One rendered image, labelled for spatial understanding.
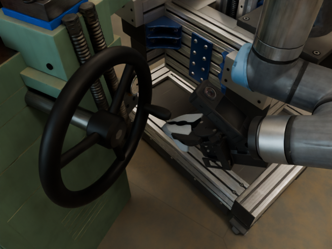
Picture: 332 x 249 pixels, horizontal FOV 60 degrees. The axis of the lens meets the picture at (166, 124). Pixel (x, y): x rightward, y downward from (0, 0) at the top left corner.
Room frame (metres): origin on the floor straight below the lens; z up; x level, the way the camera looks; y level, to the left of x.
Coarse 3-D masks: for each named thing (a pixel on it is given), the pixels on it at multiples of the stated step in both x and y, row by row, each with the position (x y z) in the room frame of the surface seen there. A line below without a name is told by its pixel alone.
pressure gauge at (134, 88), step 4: (132, 76) 0.60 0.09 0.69; (136, 76) 0.60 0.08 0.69; (132, 80) 0.59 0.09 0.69; (136, 80) 0.60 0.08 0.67; (128, 84) 0.58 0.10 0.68; (132, 84) 0.58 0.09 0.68; (128, 88) 0.58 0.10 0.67; (132, 88) 0.58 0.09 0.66; (136, 88) 0.60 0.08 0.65; (128, 92) 0.58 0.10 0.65; (132, 92) 0.58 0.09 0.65; (136, 92) 0.60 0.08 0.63
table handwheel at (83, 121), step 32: (96, 64) 0.32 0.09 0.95; (128, 64) 0.39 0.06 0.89; (32, 96) 0.39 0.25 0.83; (64, 96) 0.27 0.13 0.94; (64, 128) 0.24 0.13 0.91; (96, 128) 0.30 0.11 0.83; (64, 160) 0.23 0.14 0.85; (128, 160) 0.34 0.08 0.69; (64, 192) 0.20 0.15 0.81; (96, 192) 0.25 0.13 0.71
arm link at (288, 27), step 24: (264, 0) 0.40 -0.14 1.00; (288, 0) 0.36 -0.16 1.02; (312, 0) 0.36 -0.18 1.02; (264, 24) 0.38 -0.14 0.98; (288, 24) 0.36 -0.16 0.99; (312, 24) 0.37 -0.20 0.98; (240, 48) 0.41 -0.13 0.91; (264, 48) 0.37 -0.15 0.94; (288, 48) 0.35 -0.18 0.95; (240, 72) 0.38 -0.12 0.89; (264, 72) 0.36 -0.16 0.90; (288, 72) 0.36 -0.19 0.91; (288, 96) 0.34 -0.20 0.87
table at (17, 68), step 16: (112, 0) 0.65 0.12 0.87; (128, 0) 0.71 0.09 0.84; (0, 48) 0.43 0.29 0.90; (0, 64) 0.38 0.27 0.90; (16, 64) 0.40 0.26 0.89; (0, 80) 0.37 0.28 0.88; (16, 80) 0.39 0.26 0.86; (32, 80) 0.38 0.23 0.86; (48, 80) 0.38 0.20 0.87; (0, 96) 0.36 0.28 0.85
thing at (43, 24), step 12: (0, 0) 0.43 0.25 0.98; (12, 0) 0.42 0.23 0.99; (36, 0) 0.40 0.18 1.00; (48, 0) 0.40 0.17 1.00; (60, 0) 0.42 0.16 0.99; (72, 0) 0.44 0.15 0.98; (84, 0) 0.46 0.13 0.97; (12, 12) 0.42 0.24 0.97; (24, 12) 0.41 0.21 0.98; (36, 12) 0.40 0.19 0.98; (48, 12) 0.39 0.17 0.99; (60, 12) 0.41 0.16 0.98; (72, 12) 0.43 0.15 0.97; (36, 24) 0.40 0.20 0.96; (48, 24) 0.39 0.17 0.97; (60, 24) 0.40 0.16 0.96
